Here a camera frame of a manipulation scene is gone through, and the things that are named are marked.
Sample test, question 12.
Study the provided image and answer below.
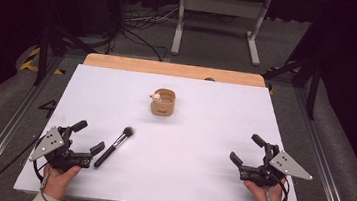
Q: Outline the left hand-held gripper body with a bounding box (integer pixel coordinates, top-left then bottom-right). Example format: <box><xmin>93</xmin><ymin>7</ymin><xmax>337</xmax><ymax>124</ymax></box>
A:
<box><xmin>27</xmin><ymin>122</ymin><xmax>96</xmax><ymax>175</ymax></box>

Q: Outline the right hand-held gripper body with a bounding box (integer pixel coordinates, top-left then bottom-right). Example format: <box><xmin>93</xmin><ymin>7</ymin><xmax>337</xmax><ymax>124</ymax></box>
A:
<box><xmin>237</xmin><ymin>140</ymin><xmax>316</xmax><ymax>193</ymax></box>

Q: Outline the black makeup brush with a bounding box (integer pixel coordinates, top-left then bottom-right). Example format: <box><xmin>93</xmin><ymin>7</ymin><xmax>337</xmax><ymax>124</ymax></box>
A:
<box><xmin>93</xmin><ymin>122</ymin><xmax>136</xmax><ymax>172</ymax></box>

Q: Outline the wooden brush holder cup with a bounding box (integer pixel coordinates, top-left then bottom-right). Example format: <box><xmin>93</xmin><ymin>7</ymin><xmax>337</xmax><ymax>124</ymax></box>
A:
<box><xmin>147</xmin><ymin>86</ymin><xmax>178</xmax><ymax>118</ymax></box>

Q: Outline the person's right hand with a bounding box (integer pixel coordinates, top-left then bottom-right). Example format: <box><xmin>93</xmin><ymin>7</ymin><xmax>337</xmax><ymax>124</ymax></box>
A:
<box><xmin>241</xmin><ymin>174</ymin><xmax>288</xmax><ymax>201</ymax></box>

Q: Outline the person's left hand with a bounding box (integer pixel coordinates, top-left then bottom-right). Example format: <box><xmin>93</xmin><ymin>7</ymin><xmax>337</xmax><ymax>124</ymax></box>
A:
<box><xmin>39</xmin><ymin>161</ymin><xmax>83</xmax><ymax>201</ymax></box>

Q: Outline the white table board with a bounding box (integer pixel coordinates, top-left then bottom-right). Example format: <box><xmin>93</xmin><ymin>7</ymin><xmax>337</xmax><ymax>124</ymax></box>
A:
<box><xmin>12</xmin><ymin>57</ymin><xmax>316</xmax><ymax>201</ymax></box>

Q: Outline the black tripod stand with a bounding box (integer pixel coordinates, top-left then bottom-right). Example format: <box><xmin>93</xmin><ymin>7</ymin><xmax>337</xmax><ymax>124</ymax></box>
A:
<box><xmin>32</xmin><ymin>15</ymin><xmax>102</xmax><ymax>93</ymax></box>
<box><xmin>258</xmin><ymin>45</ymin><xmax>326</xmax><ymax>122</ymax></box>

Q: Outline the wooden table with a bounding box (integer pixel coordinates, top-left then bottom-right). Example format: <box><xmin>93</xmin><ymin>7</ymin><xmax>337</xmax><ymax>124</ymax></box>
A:
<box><xmin>82</xmin><ymin>51</ymin><xmax>268</xmax><ymax>89</ymax></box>

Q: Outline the white metal stand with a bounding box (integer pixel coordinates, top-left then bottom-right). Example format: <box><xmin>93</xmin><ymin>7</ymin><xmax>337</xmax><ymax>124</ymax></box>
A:
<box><xmin>169</xmin><ymin>0</ymin><xmax>272</xmax><ymax>68</ymax></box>

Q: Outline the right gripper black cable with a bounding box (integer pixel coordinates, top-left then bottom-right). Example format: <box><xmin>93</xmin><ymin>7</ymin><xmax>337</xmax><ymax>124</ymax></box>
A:
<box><xmin>255</xmin><ymin>171</ymin><xmax>292</xmax><ymax>201</ymax></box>

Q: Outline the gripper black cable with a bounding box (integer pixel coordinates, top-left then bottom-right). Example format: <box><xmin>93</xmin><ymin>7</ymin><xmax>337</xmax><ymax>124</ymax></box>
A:
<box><xmin>255</xmin><ymin>171</ymin><xmax>292</xmax><ymax>201</ymax></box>
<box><xmin>0</xmin><ymin>128</ymin><xmax>53</xmax><ymax>201</ymax></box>

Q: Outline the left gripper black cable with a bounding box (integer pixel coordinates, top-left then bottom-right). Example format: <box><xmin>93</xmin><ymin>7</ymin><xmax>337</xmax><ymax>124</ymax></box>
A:
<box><xmin>0</xmin><ymin>128</ymin><xmax>53</xmax><ymax>201</ymax></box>

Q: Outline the bundle of floor cables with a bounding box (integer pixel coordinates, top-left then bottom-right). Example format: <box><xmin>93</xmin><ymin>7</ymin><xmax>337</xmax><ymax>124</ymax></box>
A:
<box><xmin>105</xmin><ymin>0</ymin><xmax>237</xmax><ymax>70</ymax></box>

